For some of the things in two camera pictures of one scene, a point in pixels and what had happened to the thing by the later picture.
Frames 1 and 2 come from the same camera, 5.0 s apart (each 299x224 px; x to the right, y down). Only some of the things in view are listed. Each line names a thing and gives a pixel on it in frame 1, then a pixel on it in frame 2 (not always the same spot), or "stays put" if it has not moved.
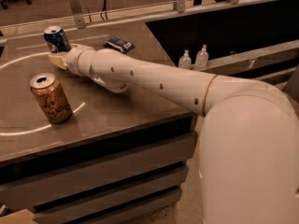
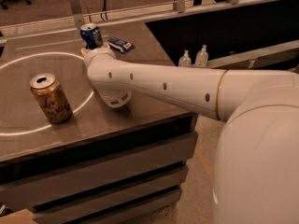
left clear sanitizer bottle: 185,61 stays put
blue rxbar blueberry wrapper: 119,44 stays put
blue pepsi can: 56,39 → 92,35
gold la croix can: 51,97 stays put
